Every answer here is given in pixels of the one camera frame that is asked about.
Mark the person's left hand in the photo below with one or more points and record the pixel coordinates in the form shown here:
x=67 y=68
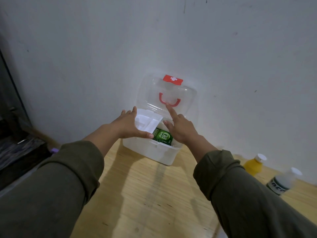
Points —
x=126 y=126

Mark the person's right hand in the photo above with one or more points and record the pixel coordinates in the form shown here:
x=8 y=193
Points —
x=183 y=130

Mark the green yellow OB herbal box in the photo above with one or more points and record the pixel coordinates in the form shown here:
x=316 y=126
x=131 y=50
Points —
x=163 y=137

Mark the yellow liquid bottle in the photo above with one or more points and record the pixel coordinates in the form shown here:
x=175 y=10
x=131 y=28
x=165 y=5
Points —
x=252 y=167

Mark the white bottle green label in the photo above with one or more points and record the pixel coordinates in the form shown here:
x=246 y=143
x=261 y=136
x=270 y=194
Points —
x=282 y=182

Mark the person's left forearm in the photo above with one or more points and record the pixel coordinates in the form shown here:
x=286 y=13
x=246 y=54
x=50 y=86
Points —
x=49 y=195

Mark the person's right forearm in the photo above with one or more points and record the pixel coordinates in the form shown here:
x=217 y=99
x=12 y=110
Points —
x=247 y=200

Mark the purple plastic object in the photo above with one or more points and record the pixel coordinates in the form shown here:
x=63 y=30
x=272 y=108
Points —
x=55 y=150

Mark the light wooden table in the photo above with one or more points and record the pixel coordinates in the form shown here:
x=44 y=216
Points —
x=153 y=200

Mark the dark wooden stairs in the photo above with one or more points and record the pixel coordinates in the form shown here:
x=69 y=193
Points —
x=14 y=151

